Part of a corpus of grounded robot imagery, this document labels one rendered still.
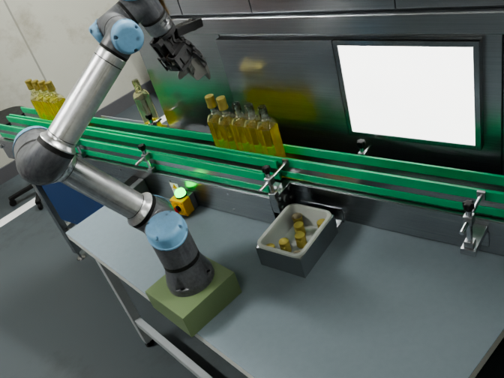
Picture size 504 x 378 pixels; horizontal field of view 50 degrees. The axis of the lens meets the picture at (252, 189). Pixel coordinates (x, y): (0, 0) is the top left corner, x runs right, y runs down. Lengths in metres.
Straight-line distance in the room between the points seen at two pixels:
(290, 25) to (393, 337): 0.98
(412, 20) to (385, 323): 0.82
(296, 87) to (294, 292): 0.69
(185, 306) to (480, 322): 0.81
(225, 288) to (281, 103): 0.69
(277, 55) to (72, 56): 3.25
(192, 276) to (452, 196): 0.79
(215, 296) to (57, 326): 1.64
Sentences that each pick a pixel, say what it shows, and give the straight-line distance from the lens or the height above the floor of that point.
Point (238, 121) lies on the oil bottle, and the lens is 1.91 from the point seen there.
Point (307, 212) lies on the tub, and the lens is 1.83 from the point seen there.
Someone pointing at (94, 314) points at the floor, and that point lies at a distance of 3.10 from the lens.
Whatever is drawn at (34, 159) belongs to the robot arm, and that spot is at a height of 1.40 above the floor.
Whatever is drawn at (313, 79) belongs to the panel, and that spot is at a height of 1.19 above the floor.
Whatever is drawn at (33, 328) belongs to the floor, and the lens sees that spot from 3.26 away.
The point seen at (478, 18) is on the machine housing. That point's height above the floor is 1.38.
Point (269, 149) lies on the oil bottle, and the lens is 1.88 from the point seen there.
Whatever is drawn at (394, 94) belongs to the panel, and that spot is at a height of 1.15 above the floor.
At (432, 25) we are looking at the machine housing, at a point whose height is 1.36.
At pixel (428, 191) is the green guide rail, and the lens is 1.66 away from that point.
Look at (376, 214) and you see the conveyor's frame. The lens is 1.78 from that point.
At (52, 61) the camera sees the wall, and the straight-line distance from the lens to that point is 4.86.
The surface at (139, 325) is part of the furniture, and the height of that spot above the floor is 0.20.
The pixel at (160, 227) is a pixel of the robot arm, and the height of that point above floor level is 1.06.
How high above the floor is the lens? 1.96
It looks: 34 degrees down
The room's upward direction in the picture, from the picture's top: 18 degrees counter-clockwise
